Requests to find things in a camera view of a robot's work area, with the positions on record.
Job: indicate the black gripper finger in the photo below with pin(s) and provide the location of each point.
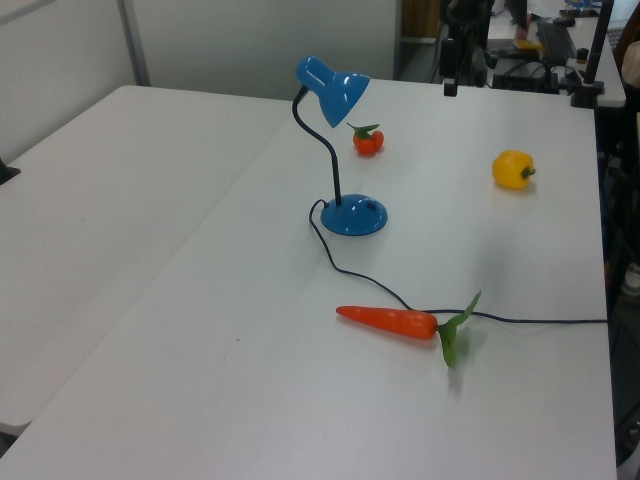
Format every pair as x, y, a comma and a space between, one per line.
451, 88

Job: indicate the yellow flat object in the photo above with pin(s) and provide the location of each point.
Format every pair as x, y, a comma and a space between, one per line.
529, 45

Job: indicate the yellow toy bell pepper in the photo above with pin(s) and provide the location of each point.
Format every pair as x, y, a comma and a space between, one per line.
510, 170

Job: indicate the grey metal partition post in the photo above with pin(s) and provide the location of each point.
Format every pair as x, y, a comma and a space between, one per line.
135, 40

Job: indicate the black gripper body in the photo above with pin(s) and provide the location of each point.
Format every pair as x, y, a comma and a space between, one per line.
448, 57

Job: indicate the blue desk lamp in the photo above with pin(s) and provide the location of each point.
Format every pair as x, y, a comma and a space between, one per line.
350, 215

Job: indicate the orange toy tomato cluster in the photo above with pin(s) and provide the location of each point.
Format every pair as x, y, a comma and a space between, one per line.
364, 142

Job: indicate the black keyboard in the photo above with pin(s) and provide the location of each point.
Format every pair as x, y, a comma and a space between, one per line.
555, 37

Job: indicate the wooden panel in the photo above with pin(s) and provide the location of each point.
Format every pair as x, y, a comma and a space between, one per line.
420, 17

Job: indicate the orange toy carrot with leaves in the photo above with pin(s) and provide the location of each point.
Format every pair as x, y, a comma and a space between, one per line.
390, 320

